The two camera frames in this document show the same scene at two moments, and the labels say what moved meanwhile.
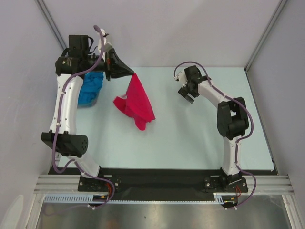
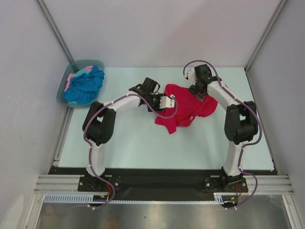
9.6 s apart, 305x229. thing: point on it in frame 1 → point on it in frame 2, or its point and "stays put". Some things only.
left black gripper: [117, 68] → [157, 109]
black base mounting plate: [161, 184] stays put
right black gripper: [188, 92] → [195, 88]
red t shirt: [138, 104] → [188, 105]
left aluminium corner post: [43, 8] stays put
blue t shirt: [92, 85] stays put
